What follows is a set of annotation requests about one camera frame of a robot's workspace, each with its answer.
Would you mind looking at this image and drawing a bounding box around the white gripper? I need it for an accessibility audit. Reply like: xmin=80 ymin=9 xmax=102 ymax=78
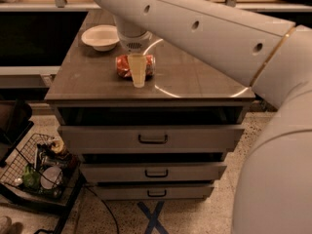
xmin=118 ymin=31 xmax=152 ymax=88

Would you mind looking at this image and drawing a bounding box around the dented orange coke can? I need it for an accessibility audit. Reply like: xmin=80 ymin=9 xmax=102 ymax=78
xmin=115 ymin=55 xmax=155 ymax=79

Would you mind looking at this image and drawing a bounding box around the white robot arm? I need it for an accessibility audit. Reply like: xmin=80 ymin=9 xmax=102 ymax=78
xmin=94 ymin=0 xmax=312 ymax=234

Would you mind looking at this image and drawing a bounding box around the white bowl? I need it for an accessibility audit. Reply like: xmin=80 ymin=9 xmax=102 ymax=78
xmin=81 ymin=25 xmax=119 ymax=52

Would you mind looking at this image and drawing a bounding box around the grey drawer cabinet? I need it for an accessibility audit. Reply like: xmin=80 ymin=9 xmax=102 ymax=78
xmin=44 ymin=9 xmax=256 ymax=202

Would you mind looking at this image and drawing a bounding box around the white cup in basket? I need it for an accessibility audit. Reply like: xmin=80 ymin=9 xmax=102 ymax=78
xmin=40 ymin=166 xmax=62 ymax=190

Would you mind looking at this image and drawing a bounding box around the blue tape cross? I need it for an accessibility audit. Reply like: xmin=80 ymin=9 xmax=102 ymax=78
xmin=137 ymin=201 xmax=169 ymax=234

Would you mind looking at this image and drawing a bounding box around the green bag in basket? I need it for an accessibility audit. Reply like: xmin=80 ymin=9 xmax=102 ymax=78
xmin=21 ymin=164 xmax=41 ymax=190

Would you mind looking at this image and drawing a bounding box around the top drawer with handle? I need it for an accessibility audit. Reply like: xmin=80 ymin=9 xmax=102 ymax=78
xmin=58 ymin=125 xmax=244 ymax=154

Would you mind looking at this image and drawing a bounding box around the drawer with handle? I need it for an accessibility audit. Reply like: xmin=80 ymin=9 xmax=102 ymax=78
xmin=58 ymin=125 xmax=244 ymax=154
xmin=94 ymin=184 xmax=214 ymax=200
xmin=80 ymin=162 xmax=226 ymax=183

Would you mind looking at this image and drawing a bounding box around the middle drawer with handle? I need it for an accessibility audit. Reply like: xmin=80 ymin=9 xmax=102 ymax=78
xmin=80 ymin=162 xmax=226 ymax=183

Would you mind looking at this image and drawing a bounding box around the bottom drawer with handle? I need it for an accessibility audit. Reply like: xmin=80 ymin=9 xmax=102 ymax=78
xmin=94 ymin=184 xmax=214 ymax=200

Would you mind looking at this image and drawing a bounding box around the black wire basket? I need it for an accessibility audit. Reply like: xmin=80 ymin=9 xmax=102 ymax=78
xmin=1 ymin=134 xmax=78 ymax=199

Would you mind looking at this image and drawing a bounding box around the black floor cable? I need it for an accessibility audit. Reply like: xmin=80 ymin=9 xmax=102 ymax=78
xmin=85 ymin=185 xmax=121 ymax=234

